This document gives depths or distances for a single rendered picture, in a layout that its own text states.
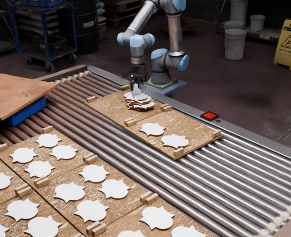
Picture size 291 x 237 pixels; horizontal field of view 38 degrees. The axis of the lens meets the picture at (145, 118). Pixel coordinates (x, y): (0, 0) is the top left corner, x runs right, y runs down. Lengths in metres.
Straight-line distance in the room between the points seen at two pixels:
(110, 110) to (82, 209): 0.92
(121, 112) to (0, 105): 0.70
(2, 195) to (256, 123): 3.01
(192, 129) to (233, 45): 3.80
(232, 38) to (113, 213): 4.52
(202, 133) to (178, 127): 0.14
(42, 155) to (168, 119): 0.73
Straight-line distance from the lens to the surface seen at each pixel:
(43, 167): 2.05
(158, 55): 2.88
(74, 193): 1.84
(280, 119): 4.51
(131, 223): 1.68
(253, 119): 4.46
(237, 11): 7.00
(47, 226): 1.71
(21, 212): 1.81
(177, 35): 2.77
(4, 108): 2.46
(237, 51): 6.03
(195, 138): 2.20
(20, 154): 2.18
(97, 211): 1.74
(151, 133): 2.23
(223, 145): 2.20
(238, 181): 1.94
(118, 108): 2.53
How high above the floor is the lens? 2.06
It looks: 28 degrees down
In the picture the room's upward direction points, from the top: 2 degrees counter-clockwise
